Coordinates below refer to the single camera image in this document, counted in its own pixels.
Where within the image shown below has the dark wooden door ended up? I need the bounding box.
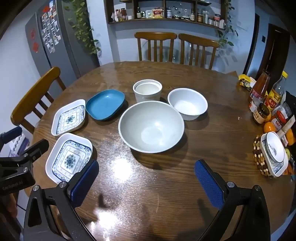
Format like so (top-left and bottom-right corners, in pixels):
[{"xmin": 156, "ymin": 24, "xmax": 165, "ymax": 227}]
[{"xmin": 243, "ymin": 14, "xmax": 290, "ymax": 86}]

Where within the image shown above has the group of fridge photo magnets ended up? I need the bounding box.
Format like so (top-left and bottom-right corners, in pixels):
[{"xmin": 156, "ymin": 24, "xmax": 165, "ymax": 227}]
[{"xmin": 41, "ymin": 6, "xmax": 61, "ymax": 53}]

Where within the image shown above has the wooden wall shelf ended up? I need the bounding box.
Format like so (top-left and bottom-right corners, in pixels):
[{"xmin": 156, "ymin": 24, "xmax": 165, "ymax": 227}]
[{"xmin": 104, "ymin": 0, "xmax": 228, "ymax": 30}]

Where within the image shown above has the beige tube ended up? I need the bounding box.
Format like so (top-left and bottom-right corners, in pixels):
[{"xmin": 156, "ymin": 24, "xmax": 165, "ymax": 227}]
[{"xmin": 277, "ymin": 120, "xmax": 295, "ymax": 138}]

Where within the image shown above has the white printed box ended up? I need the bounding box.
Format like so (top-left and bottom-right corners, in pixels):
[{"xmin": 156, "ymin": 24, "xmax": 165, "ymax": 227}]
[{"xmin": 9, "ymin": 134, "xmax": 30, "ymax": 158}]

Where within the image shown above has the yellow snack packet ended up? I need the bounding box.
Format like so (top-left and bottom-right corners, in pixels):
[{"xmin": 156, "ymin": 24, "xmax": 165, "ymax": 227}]
[{"xmin": 238, "ymin": 74, "xmax": 257, "ymax": 91}]

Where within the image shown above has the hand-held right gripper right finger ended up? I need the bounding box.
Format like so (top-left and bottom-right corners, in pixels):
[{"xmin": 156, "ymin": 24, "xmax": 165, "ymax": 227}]
[{"xmin": 194, "ymin": 159, "xmax": 272, "ymax": 241}]

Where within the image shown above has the orange sauce bottle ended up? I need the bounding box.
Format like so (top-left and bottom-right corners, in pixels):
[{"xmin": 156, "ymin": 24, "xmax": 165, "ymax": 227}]
[{"xmin": 248, "ymin": 70, "xmax": 271, "ymax": 103}]

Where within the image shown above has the wooden beaded trivet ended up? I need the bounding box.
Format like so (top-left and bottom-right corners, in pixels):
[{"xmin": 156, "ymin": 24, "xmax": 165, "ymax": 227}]
[{"xmin": 253, "ymin": 134, "xmax": 278, "ymax": 178}]

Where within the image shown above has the white cylindrical ceramic bowl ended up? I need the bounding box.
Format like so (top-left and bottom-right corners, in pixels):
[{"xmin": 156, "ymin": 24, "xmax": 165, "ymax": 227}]
[{"xmin": 133, "ymin": 79, "xmax": 162, "ymax": 103}]

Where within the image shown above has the wooden chair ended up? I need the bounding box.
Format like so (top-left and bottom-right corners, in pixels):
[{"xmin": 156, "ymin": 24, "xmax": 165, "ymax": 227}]
[
  {"xmin": 11, "ymin": 67, "xmax": 66, "ymax": 135},
  {"xmin": 178, "ymin": 34, "xmax": 220, "ymax": 70},
  {"xmin": 134, "ymin": 32, "xmax": 177, "ymax": 62}
]

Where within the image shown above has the small red label jar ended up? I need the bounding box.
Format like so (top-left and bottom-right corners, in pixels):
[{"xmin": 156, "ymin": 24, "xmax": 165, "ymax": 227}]
[{"xmin": 249, "ymin": 97, "xmax": 259, "ymax": 113}]

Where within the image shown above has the blue patterned square plate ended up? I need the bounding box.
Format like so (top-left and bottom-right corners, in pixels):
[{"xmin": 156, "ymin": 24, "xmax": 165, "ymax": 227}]
[
  {"xmin": 45, "ymin": 133, "xmax": 93, "ymax": 184},
  {"xmin": 51, "ymin": 99, "xmax": 87, "ymax": 136}
]

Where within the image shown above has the white patterned rectangular dish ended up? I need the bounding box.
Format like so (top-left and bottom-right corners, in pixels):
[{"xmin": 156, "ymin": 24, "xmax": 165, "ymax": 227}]
[{"xmin": 261, "ymin": 132, "xmax": 289, "ymax": 177}]

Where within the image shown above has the clear bottle yellow cap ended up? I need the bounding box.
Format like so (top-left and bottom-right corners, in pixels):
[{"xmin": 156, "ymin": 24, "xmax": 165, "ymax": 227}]
[{"xmin": 264, "ymin": 71, "xmax": 289, "ymax": 112}]

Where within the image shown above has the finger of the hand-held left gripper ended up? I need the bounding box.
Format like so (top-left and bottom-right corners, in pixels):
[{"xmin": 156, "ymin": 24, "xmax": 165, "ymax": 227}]
[
  {"xmin": 0, "ymin": 126, "xmax": 22, "ymax": 149},
  {"xmin": 16, "ymin": 138, "xmax": 50, "ymax": 163}
]

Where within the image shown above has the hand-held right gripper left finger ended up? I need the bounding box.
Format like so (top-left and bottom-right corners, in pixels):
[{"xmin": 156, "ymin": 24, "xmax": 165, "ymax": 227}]
[{"xmin": 22, "ymin": 159, "xmax": 100, "ymax": 241}]

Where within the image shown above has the brown sauce jar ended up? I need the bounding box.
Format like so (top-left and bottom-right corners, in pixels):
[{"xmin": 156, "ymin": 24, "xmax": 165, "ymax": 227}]
[{"xmin": 253, "ymin": 103, "xmax": 271, "ymax": 124}]

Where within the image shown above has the red lid jar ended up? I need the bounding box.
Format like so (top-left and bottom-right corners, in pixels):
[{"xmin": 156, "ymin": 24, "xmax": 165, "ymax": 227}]
[{"xmin": 272, "ymin": 110, "xmax": 288, "ymax": 130}]

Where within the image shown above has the trailing green plant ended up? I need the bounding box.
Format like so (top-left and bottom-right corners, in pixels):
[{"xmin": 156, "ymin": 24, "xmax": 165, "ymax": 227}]
[
  {"xmin": 216, "ymin": 0, "xmax": 238, "ymax": 49},
  {"xmin": 63, "ymin": 0, "xmax": 101, "ymax": 55}
]

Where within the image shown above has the grey refrigerator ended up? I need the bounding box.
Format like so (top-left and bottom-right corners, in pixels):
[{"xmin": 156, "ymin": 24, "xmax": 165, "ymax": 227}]
[{"xmin": 25, "ymin": 0, "xmax": 100, "ymax": 78}]

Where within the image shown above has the black cloth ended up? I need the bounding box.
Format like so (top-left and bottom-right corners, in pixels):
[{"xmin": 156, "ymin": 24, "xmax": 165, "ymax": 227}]
[{"xmin": 284, "ymin": 90, "xmax": 296, "ymax": 121}]

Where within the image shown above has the row of shelf jars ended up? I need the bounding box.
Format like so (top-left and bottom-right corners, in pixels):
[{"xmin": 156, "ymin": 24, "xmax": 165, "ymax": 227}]
[{"xmin": 112, "ymin": 6, "xmax": 226, "ymax": 29}]

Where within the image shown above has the large grey bowl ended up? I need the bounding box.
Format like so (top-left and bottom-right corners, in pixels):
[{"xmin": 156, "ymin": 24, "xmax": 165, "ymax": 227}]
[{"xmin": 118, "ymin": 101, "xmax": 185, "ymax": 154}]

